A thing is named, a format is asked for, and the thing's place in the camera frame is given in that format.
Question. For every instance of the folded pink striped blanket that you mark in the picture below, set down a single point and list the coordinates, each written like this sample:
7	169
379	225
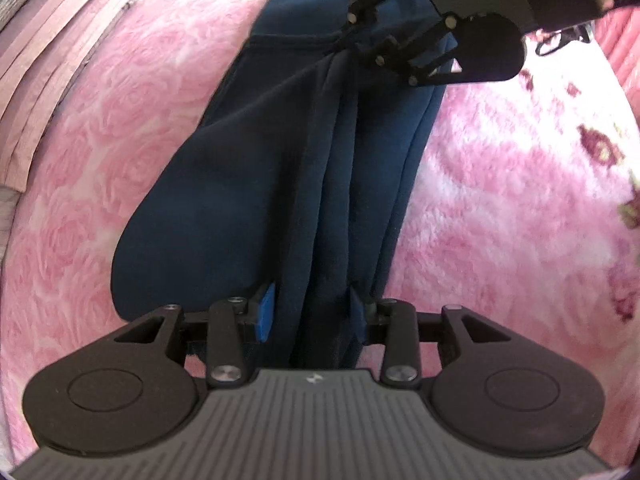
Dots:
45	70

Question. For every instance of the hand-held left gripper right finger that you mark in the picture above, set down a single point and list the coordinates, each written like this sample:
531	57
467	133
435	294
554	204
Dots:
357	315

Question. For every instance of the navy blue pants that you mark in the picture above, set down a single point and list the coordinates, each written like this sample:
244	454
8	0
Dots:
250	160

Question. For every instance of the pink ribbed cloth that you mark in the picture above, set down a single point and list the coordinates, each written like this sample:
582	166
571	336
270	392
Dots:
620	45

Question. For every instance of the pink fluffy floral blanket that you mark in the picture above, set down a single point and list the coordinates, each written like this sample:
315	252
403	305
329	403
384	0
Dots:
500	210

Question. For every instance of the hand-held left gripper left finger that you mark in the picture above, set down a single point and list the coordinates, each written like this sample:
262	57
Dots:
265	310

